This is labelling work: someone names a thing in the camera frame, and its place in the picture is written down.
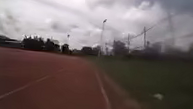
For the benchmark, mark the green grass field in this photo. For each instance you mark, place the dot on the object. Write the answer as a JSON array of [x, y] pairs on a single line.
[[162, 79]]

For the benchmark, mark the row of dark trees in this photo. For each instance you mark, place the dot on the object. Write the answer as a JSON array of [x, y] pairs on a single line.
[[45, 44]]

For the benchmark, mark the tall lamp post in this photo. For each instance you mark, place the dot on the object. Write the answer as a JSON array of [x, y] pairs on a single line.
[[102, 37]]

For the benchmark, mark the dark tree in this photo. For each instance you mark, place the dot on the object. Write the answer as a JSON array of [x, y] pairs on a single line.
[[119, 48]]

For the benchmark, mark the red running track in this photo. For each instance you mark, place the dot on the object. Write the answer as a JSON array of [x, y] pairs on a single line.
[[64, 91]]

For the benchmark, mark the low building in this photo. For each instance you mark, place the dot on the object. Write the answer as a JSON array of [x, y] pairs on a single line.
[[0, 40]]

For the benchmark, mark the white object on grass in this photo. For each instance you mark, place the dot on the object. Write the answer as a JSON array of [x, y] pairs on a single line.
[[158, 96]]

